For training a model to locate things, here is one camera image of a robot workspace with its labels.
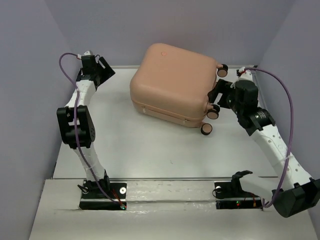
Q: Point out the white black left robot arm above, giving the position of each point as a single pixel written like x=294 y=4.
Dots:
x=75 y=123

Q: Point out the aluminium table edge rail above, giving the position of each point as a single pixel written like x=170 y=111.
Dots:
x=256 y=80

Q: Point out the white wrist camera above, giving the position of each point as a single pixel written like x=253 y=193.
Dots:
x=86 y=53
x=244 y=74

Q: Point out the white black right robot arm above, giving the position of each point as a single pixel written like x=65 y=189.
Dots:
x=299 y=191

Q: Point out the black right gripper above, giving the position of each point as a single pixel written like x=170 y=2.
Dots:
x=222 y=86

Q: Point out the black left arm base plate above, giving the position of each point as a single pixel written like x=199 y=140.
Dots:
x=93 y=199

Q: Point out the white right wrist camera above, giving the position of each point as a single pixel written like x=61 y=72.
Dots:
x=244 y=74

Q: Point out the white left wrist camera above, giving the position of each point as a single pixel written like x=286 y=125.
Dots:
x=86 y=53

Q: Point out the pink hard-shell suitcase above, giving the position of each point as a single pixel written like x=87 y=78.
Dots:
x=173 y=84

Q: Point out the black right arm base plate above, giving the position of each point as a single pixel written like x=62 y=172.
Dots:
x=225 y=199

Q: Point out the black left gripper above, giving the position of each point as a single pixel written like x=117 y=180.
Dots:
x=108 y=71

